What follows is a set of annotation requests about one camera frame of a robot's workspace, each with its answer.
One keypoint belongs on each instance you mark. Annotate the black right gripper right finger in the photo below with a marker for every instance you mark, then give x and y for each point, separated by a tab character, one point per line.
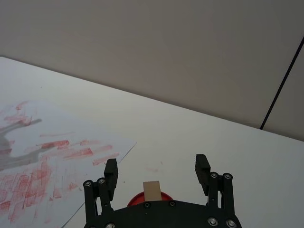
202	173

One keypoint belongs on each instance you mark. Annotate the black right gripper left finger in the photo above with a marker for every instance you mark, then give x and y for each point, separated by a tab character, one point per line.
111	175

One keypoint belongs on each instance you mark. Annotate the red round object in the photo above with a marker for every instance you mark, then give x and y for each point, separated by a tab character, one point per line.
135	199

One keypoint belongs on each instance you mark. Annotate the beige rectangular block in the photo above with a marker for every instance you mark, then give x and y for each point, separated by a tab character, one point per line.
152	191

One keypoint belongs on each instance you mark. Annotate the white paper with red scribbles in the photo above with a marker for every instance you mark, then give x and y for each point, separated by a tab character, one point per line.
54	166

